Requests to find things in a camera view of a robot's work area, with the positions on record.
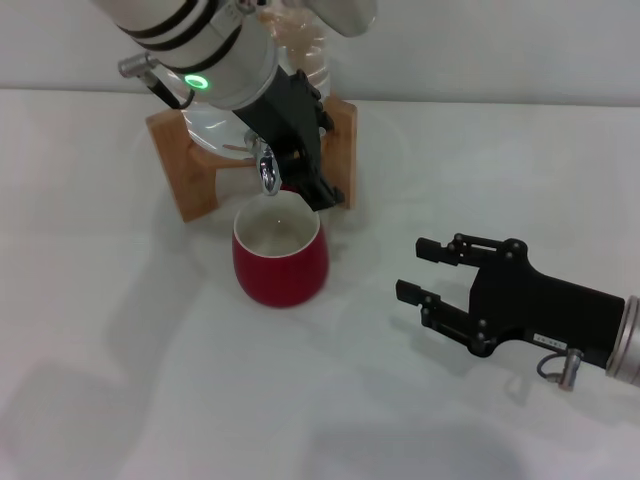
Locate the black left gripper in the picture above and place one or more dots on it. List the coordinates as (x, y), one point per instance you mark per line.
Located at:
(285, 110)

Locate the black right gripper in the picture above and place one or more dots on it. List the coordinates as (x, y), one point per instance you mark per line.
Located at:
(540, 305)

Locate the chrome faucet with lever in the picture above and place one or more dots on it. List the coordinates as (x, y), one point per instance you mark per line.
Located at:
(267, 172)

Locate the red ceramic cup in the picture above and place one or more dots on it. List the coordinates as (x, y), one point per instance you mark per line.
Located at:
(280, 280)

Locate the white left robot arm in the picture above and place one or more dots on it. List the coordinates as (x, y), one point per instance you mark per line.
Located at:
(200, 35)

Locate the clear glass water jar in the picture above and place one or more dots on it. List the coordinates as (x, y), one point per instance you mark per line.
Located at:
(215, 131)

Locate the wooden jar stand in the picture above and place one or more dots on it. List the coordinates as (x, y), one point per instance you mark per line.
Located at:
(170, 150)

